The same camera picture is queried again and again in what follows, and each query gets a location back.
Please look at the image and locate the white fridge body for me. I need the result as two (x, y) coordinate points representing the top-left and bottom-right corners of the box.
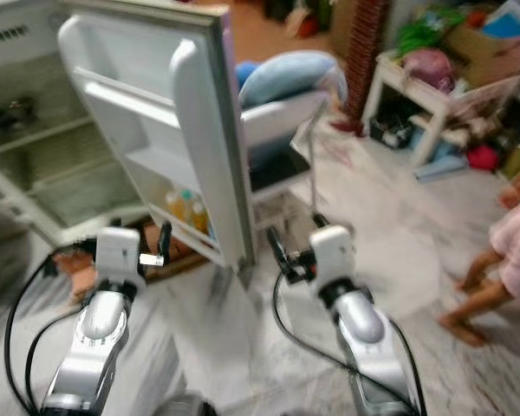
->
(0, 0), (157, 248)

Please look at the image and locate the white fridge door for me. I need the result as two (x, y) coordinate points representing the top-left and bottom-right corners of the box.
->
(56, 0), (257, 287)

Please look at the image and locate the brown floor mat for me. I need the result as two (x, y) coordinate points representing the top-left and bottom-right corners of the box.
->
(52, 221), (209, 283)

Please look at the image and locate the small yellow bottle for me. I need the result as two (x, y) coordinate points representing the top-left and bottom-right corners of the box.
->
(165, 191), (185, 222)

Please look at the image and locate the grey white chair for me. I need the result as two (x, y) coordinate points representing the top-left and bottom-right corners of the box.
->
(243, 87), (330, 196)

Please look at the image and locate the light blue cushion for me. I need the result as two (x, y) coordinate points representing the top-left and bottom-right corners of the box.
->
(238, 50), (346, 109)

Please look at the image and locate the robot left leg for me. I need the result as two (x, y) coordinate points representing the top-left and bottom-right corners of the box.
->
(156, 394), (218, 416)

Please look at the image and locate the dark bundle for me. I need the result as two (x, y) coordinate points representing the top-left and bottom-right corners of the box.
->
(0, 95), (36, 131)

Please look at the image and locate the white wooden shelf unit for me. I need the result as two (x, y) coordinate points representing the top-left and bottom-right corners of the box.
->
(362, 52), (520, 170)

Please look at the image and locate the red round item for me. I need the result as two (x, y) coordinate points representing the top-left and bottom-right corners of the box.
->
(466, 143), (502, 172)

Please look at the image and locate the red brick pillar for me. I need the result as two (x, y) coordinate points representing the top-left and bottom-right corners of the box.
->
(345, 0), (391, 131)

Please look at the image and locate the child in pink dress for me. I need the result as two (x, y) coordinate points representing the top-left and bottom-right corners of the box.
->
(438, 160), (520, 348)

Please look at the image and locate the maroon bag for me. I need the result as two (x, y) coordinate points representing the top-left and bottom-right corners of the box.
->
(403, 48), (460, 92)

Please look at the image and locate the green plastic bag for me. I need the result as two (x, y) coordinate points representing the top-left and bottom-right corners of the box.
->
(394, 7), (465, 55)

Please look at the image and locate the cardboard box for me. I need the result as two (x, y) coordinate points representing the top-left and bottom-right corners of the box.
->
(446, 17), (520, 83)

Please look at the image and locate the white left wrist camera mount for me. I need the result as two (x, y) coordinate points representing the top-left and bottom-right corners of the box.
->
(95, 227), (144, 291)

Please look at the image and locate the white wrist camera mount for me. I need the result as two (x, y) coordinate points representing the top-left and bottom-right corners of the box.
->
(95, 227), (144, 291)
(309, 225), (358, 291)

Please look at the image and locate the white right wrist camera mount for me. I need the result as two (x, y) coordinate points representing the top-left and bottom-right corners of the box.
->
(309, 225), (358, 291)

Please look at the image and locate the long black left arm cable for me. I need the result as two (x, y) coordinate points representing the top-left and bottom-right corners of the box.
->
(4, 247), (88, 415)

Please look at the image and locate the short black left arm cable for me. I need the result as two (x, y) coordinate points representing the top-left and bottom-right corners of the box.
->
(25, 308), (88, 413)

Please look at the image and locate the short black arm cable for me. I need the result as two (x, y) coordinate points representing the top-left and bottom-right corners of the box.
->
(25, 308), (88, 413)
(390, 321), (426, 415)

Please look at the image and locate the short black right arm cable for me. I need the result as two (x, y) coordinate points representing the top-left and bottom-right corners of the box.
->
(390, 321), (426, 415)

